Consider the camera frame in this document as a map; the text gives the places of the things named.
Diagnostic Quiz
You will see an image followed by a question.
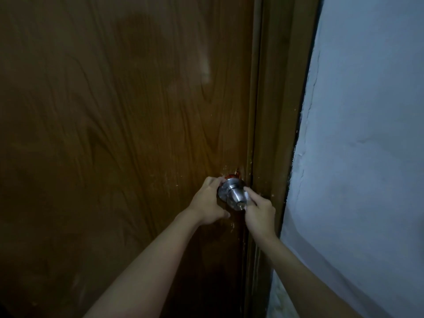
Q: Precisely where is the person's left hand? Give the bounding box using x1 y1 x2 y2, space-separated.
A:
189 176 231 226

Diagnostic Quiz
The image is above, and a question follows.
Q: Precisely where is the person's right hand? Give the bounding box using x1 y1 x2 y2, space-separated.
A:
243 186 277 241

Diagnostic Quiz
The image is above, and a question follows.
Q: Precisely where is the silver round door knob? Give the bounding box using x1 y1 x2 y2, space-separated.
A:
217 177 249 212

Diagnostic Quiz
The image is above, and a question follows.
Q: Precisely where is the person's right forearm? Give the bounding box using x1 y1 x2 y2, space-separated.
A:
254 232 365 318

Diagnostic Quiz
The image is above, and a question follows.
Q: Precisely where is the person's left forearm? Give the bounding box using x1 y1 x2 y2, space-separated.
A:
82 208 203 318

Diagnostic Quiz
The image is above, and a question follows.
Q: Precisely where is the brown wooden door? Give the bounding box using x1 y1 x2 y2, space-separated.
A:
0 0 263 318

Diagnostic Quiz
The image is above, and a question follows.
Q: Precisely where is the brown wooden door frame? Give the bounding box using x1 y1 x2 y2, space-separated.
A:
243 0 322 318

